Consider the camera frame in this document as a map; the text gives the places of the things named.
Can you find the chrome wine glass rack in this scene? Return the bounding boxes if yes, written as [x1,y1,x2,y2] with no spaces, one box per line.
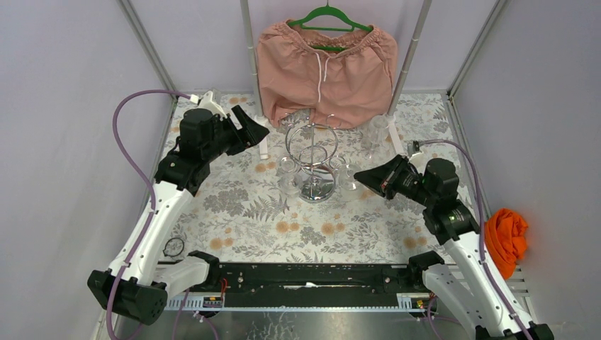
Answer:
[281,110,339,203]

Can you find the pink shorts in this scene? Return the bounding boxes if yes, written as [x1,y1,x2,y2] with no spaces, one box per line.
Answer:
[257,21,398,129]

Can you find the floral table mat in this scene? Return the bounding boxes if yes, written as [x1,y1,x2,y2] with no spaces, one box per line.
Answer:
[160,93,473,264]

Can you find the orange cloth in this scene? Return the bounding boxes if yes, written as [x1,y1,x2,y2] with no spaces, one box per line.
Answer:
[485,208,529,280]

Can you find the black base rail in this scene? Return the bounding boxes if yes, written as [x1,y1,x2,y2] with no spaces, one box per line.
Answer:
[191,262,432,310]

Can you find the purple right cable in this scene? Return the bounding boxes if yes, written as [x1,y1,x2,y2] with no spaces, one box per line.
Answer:
[417,138,537,340]

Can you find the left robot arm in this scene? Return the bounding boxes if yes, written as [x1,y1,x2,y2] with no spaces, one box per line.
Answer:
[87,106,269,325]

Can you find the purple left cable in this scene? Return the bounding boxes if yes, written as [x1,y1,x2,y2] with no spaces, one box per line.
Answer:
[106,90,193,340]

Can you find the green clothes hanger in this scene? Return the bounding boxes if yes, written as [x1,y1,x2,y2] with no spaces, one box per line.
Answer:
[286,1,374,52]

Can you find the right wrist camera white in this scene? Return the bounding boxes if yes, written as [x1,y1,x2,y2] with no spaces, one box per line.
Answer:
[407,140,426,166]

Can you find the small black ring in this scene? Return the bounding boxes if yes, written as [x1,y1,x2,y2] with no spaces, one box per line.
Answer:
[162,237,187,258]

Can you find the purple cable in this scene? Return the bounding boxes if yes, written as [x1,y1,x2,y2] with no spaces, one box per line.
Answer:
[417,138,537,340]
[106,90,193,340]

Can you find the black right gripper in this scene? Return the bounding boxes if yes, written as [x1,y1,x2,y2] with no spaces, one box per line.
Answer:
[354,154,435,208]

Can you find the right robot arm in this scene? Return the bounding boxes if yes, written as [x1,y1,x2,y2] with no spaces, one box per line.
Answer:
[354,155,554,339]

